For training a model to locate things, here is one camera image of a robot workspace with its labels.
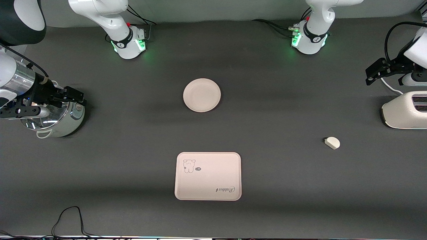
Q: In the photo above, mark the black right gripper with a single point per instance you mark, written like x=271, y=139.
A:
x=45, y=91

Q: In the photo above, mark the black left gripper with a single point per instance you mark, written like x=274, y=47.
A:
x=397, y=64

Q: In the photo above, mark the white bun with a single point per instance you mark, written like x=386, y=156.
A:
x=332, y=142

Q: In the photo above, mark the round cream plate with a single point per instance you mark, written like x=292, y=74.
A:
x=201, y=95

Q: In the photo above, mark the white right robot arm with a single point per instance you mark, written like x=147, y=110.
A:
x=126, y=43

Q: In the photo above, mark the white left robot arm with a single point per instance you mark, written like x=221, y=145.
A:
x=312, y=40

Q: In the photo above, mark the cream rabbit print tray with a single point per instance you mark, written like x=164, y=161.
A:
x=208, y=180

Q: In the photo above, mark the silver rice cooker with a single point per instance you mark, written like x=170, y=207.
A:
x=66, y=124

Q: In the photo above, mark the white toaster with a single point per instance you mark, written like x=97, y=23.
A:
x=403, y=113

